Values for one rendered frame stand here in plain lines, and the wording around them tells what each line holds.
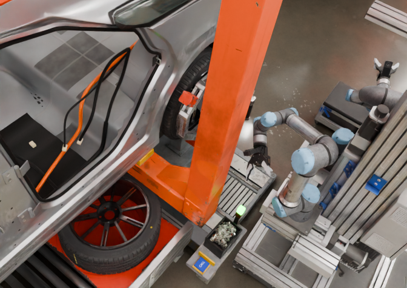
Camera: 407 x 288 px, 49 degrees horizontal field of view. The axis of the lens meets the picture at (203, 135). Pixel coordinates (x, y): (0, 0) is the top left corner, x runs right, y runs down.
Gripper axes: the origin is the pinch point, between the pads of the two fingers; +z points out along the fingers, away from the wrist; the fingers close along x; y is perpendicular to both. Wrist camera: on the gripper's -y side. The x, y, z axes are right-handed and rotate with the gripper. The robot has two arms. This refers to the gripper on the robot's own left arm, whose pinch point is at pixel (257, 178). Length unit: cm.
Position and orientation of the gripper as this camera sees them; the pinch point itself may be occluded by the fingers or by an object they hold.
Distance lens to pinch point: 238.7
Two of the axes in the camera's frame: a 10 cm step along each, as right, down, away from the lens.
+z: -0.6, 9.3, -3.7
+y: 6.8, 3.1, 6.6
